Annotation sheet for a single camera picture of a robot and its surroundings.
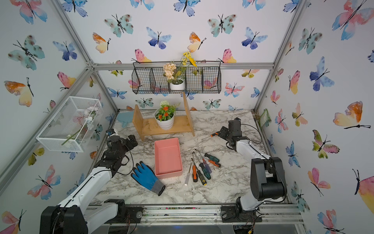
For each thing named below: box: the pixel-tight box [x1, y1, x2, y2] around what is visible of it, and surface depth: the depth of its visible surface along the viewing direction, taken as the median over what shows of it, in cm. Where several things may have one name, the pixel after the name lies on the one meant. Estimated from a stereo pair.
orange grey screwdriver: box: [201, 156, 222, 168], surface depth 91 cm
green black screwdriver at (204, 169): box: [194, 151, 211, 180], surface depth 88 cm
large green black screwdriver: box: [204, 152, 220, 163], surface depth 94 cm
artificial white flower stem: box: [61, 106, 99, 146], surface depth 72 cm
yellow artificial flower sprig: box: [182, 50, 198, 68], surface depth 84 cm
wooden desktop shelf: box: [132, 91, 196, 141], surface depth 101 cm
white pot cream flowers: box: [163, 62, 186, 91], surface depth 89 cm
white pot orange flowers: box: [153, 99, 178, 131], surface depth 93 cm
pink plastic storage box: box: [154, 137, 184, 179], surface depth 95 cm
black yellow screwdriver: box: [190, 157, 207, 186], surface depth 86 cm
